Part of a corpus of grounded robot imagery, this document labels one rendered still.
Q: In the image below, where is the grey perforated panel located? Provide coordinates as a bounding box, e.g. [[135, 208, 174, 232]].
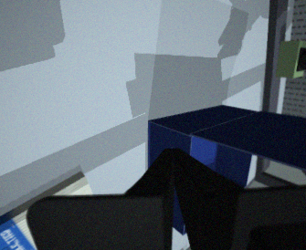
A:
[[281, 0, 306, 118]]

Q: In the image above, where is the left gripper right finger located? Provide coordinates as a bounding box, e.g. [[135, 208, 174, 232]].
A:
[[172, 148, 306, 250]]

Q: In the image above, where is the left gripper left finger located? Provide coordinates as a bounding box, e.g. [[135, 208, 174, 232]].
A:
[[26, 149, 174, 250]]

